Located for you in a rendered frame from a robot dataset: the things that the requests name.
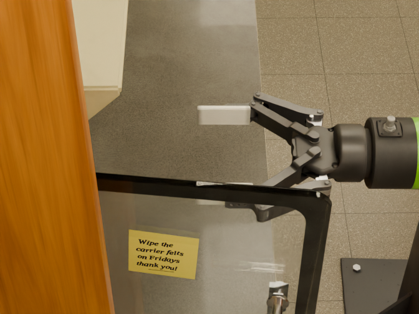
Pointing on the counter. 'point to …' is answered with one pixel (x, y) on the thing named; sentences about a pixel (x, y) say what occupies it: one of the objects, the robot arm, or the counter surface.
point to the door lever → (277, 304)
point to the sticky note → (163, 254)
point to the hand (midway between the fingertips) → (205, 152)
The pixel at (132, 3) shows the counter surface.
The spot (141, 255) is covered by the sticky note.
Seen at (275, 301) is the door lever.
